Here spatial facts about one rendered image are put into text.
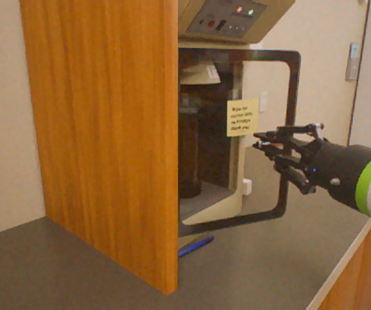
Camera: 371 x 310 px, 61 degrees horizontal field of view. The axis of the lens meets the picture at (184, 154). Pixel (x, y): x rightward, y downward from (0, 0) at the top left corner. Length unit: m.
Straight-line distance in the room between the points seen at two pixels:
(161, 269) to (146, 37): 0.41
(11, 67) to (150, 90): 0.49
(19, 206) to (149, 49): 0.64
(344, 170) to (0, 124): 0.79
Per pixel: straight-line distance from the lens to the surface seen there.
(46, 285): 0.73
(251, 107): 0.70
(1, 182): 0.96
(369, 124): 3.65
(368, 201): 0.47
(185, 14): 0.59
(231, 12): 0.67
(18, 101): 0.94
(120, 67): 0.58
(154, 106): 0.52
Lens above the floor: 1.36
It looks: 16 degrees down
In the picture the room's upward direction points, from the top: straight up
